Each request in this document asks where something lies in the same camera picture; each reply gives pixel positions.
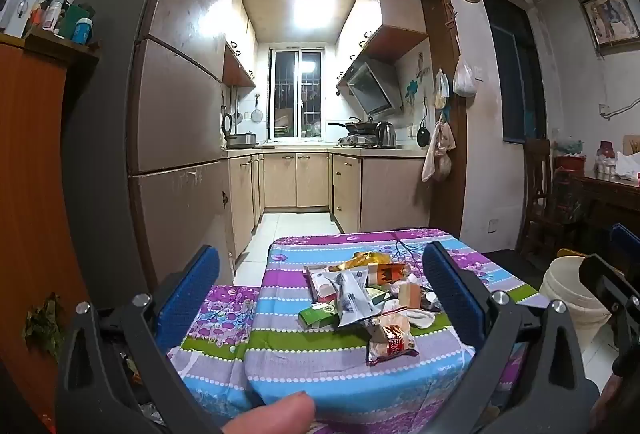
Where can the black hanging pan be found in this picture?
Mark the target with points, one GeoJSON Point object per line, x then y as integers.
{"type": "Point", "coordinates": [422, 135]}

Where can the framed wall picture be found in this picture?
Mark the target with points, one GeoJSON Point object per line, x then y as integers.
{"type": "Point", "coordinates": [607, 19]}

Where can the white wall socket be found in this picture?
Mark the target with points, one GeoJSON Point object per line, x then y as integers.
{"type": "Point", "coordinates": [492, 226]}

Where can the hanging ladle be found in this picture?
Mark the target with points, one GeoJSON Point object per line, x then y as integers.
{"type": "Point", "coordinates": [236, 117]}

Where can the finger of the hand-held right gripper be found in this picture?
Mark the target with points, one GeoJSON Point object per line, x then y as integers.
{"type": "Point", "coordinates": [622, 238]}
{"type": "Point", "coordinates": [605, 281]}

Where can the white plastic bucket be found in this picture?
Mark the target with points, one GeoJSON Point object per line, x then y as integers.
{"type": "Point", "coordinates": [565, 294]}

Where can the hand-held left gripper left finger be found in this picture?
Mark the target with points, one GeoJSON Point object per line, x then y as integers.
{"type": "Point", "coordinates": [187, 296]}

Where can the green cardboard box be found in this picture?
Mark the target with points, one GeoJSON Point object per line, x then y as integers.
{"type": "Point", "coordinates": [316, 316]}

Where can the blue jar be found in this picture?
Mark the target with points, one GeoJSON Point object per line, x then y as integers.
{"type": "Point", "coordinates": [82, 30]}

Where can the hanging strainer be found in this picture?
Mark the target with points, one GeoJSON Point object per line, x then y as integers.
{"type": "Point", "coordinates": [256, 115]}

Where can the steel kettle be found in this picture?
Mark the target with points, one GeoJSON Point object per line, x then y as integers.
{"type": "Point", "coordinates": [386, 133]}

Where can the red jar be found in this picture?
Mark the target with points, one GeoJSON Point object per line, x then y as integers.
{"type": "Point", "coordinates": [606, 152]}

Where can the ceiling light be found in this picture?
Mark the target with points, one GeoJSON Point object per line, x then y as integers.
{"type": "Point", "coordinates": [310, 7]}

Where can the white spray bottle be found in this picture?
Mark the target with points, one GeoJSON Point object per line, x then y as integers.
{"type": "Point", "coordinates": [52, 12]}

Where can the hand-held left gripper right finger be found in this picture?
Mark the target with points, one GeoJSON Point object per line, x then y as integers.
{"type": "Point", "coordinates": [450, 296]}

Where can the white plastic bags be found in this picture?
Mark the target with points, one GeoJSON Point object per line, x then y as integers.
{"type": "Point", "coordinates": [627, 165]}

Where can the gas stove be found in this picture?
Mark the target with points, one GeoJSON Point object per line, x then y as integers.
{"type": "Point", "coordinates": [357, 142]}

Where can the beige base cabinets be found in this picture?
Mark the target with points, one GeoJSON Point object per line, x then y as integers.
{"type": "Point", "coordinates": [300, 179]}

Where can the wooden cutting board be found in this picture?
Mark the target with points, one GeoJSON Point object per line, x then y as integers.
{"type": "Point", "coordinates": [634, 144]}

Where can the black wok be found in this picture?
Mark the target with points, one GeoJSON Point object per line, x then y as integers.
{"type": "Point", "coordinates": [357, 125]}

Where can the orange wooden cabinet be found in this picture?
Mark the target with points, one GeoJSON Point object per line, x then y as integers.
{"type": "Point", "coordinates": [30, 164]}

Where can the kitchen window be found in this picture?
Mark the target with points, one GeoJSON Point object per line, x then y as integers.
{"type": "Point", "coordinates": [297, 94]}

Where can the green container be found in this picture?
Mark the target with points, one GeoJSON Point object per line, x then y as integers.
{"type": "Point", "coordinates": [76, 11]}

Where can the pink and white packet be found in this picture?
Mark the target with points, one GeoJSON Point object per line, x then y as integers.
{"type": "Point", "coordinates": [317, 281]}

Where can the orange and white packet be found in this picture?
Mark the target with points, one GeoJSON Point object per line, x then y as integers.
{"type": "Point", "coordinates": [390, 273]}

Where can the white tissue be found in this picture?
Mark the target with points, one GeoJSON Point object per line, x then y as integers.
{"type": "Point", "coordinates": [420, 317]}

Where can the dark wrapper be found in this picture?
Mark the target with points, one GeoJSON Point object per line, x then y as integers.
{"type": "Point", "coordinates": [430, 300]}

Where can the beige snack block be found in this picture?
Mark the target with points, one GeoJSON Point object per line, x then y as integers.
{"type": "Point", "coordinates": [410, 295]}

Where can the red and brown snack packet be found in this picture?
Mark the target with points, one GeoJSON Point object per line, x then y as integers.
{"type": "Point", "coordinates": [392, 339]}

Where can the small hanging bag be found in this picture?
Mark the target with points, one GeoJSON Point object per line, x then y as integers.
{"type": "Point", "coordinates": [440, 92]}

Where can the dark room window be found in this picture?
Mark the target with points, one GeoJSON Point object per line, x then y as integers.
{"type": "Point", "coordinates": [515, 79]}

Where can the striped floral tablecloth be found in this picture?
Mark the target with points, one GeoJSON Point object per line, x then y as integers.
{"type": "Point", "coordinates": [310, 364]}

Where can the dark wooden table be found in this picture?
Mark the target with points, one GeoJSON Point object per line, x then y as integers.
{"type": "Point", "coordinates": [600, 199]}

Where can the person's left hand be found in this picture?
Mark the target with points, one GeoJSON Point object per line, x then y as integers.
{"type": "Point", "coordinates": [272, 414]}

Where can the silver and blue packet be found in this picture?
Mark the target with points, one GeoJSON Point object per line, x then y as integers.
{"type": "Point", "coordinates": [352, 296]}

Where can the dark wooden chair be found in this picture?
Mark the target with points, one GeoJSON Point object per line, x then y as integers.
{"type": "Point", "coordinates": [537, 174]}

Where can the beige wall cabinet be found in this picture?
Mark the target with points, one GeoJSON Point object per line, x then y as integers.
{"type": "Point", "coordinates": [237, 64]}
{"type": "Point", "coordinates": [380, 14]}

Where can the dried leaves bundle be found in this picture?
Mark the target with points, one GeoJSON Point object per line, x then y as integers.
{"type": "Point", "coordinates": [44, 324]}

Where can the steel range hood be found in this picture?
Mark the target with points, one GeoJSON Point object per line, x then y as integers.
{"type": "Point", "coordinates": [370, 87]}

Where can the golden foil wrapper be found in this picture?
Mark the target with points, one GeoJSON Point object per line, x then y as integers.
{"type": "Point", "coordinates": [367, 258]}

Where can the light wooden chair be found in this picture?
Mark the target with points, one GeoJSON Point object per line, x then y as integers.
{"type": "Point", "coordinates": [570, 253]}

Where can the white hanging plastic bag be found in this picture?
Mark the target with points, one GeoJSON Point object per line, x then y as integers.
{"type": "Point", "coordinates": [464, 82]}

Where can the green and white box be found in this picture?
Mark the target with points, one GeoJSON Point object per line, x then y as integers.
{"type": "Point", "coordinates": [378, 296]}

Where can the steel pot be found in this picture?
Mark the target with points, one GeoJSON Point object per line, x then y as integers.
{"type": "Point", "coordinates": [240, 140]}

